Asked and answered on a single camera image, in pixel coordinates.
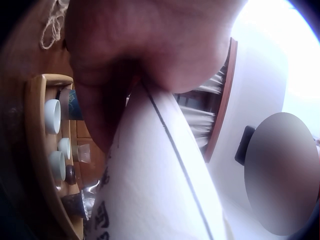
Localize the person's left hand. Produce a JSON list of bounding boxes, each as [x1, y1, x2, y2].
[[64, 0, 247, 154]]

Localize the person's left fingers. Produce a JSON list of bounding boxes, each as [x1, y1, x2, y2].
[[74, 72, 133, 154]]

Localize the white paper package black print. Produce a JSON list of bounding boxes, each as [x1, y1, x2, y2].
[[84, 82, 234, 240]]

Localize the teal patterned tea canister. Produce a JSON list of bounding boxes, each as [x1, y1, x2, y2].
[[59, 87, 84, 121]]

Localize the clear glass pitcher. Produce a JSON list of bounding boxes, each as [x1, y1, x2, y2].
[[76, 141, 92, 164]]

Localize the large white tea cup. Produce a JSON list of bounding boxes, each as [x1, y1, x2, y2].
[[44, 99, 62, 135]]

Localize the small white tea cup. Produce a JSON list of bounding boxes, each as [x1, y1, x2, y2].
[[57, 137, 72, 160]]

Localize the wooden tea tray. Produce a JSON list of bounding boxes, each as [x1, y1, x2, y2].
[[24, 74, 108, 240]]

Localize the dark brown small cup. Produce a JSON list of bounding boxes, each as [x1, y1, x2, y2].
[[65, 165, 76, 185]]

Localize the beige twine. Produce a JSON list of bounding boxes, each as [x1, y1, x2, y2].
[[39, 0, 69, 50]]

